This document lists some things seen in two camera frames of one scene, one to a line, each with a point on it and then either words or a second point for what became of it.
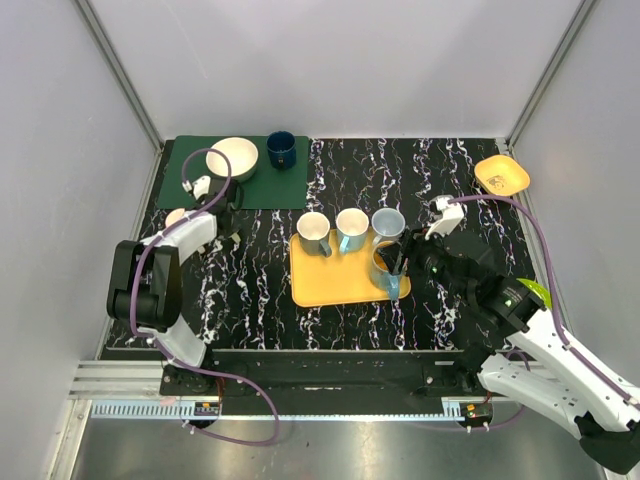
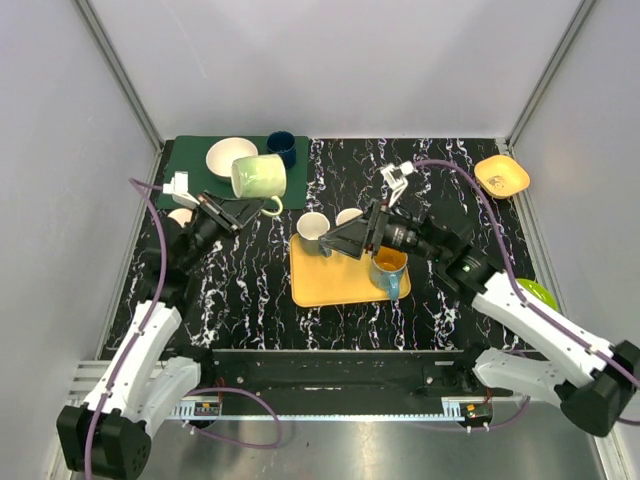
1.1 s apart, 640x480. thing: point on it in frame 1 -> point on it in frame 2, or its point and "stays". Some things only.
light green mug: [235, 238] -> [260, 177]
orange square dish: [501, 175] stays
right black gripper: [415, 245] -> [349, 238]
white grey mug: [313, 229] stays
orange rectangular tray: [336, 278] stays
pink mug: [174, 215] stays
